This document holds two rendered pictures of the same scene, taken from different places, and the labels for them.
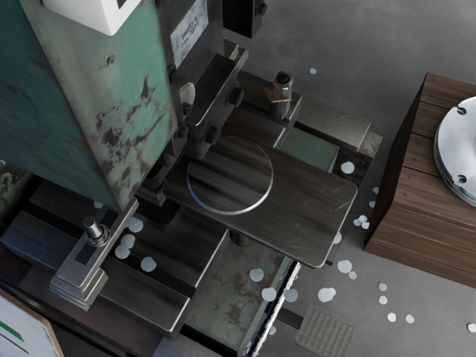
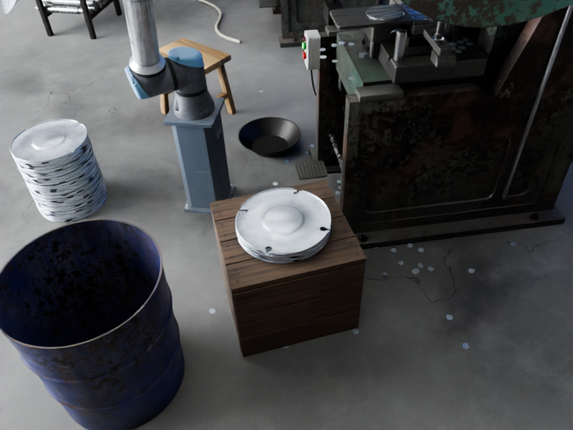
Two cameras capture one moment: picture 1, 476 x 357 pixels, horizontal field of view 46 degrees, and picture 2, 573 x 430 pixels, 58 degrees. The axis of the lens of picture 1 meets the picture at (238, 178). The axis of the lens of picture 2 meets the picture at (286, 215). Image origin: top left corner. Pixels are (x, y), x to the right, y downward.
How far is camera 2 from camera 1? 1.98 m
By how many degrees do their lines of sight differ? 69
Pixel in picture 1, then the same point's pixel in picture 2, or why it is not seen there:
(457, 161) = (304, 200)
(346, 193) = (340, 24)
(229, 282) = (357, 40)
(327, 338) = (309, 168)
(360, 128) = (361, 92)
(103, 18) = not seen: outside the picture
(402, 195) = (321, 183)
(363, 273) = not seen: hidden behind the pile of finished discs
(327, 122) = (379, 88)
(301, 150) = (377, 75)
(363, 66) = (435, 379)
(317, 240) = (337, 13)
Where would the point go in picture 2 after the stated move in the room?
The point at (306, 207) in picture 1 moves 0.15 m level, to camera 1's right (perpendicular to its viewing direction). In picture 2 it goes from (350, 17) to (314, 29)
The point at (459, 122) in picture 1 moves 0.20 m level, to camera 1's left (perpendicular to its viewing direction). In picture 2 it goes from (320, 221) to (369, 194)
